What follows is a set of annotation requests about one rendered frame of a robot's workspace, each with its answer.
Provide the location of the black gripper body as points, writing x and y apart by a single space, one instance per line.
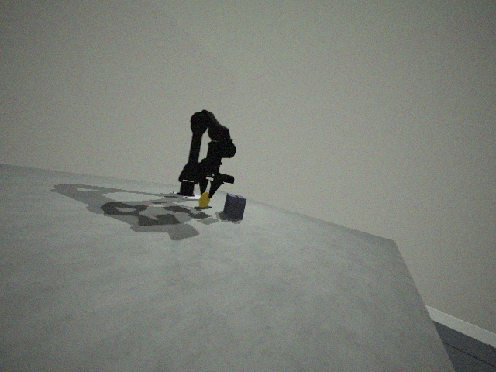
217 176

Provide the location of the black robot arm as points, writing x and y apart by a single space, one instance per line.
220 146

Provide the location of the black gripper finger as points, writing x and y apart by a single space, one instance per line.
214 186
202 184

